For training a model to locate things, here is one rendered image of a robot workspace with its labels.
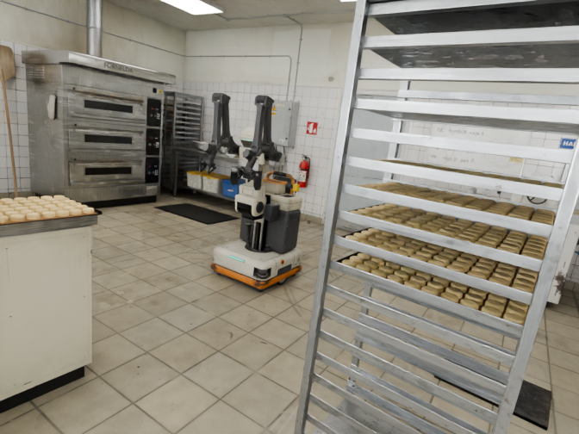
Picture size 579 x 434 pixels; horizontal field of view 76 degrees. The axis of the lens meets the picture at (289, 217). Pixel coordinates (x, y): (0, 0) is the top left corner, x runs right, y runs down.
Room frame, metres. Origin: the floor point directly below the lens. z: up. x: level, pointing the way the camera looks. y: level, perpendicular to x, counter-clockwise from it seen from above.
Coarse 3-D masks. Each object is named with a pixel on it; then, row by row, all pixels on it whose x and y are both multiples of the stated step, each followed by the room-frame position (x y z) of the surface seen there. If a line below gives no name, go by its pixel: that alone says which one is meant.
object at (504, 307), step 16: (352, 256) 1.30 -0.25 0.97; (368, 256) 1.32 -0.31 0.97; (368, 272) 1.18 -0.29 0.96; (384, 272) 1.17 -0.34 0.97; (400, 272) 1.19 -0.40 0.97; (416, 272) 1.21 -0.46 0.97; (416, 288) 1.08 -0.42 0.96; (432, 288) 1.07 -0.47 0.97; (448, 288) 1.09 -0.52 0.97; (464, 288) 1.11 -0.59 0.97; (464, 304) 0.99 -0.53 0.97; (480, 304) 1.03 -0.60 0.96; (496, 304) 1.01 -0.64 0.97; (512, 304) 1.03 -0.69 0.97; (512, 320) 0.92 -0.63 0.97
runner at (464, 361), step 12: (372, 324) 1.53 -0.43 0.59; (384, 324) 1.50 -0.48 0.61; (396, 336) 1.44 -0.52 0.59; (408, 336) 1.44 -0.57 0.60; (432, 348) 1.38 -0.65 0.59; (444, 348) 1.35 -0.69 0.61; (456, 360) 1.31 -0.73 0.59; (468, 360) 1.30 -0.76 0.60; (480, 372) 1.25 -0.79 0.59; (492, 372) 1.25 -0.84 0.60; (504, 372) 1.23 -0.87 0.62
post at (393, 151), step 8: (400, 88) 1.57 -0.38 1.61; (408, 88) 1.57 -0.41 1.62; (400, 128) 1.56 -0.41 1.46; (392, 144) 1.57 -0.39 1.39; (392, 152) 1.56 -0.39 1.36; (384, 176) 1.57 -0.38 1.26; (392, 176) 1.57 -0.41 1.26; (368, 288) 1.56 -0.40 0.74; (360, 312) 1.57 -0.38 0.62; (368, 312) 1.58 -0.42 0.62; (360, 344) 1.56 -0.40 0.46; (352, 360) 1.57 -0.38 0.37; (352, 392) 1.57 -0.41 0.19
